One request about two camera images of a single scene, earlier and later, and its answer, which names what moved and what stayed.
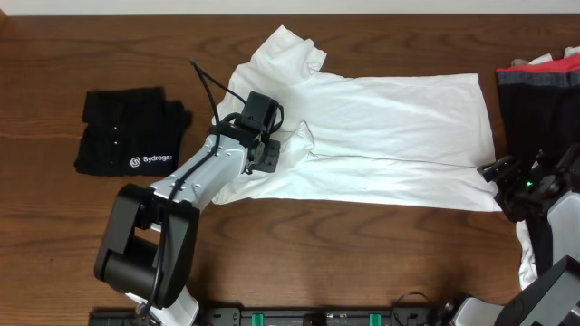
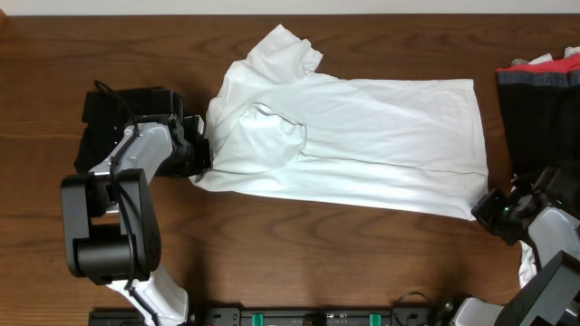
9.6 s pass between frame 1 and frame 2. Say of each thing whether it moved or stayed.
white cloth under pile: stayed
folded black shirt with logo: stayed
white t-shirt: stayed
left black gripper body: moved
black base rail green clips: stayed
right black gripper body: moved
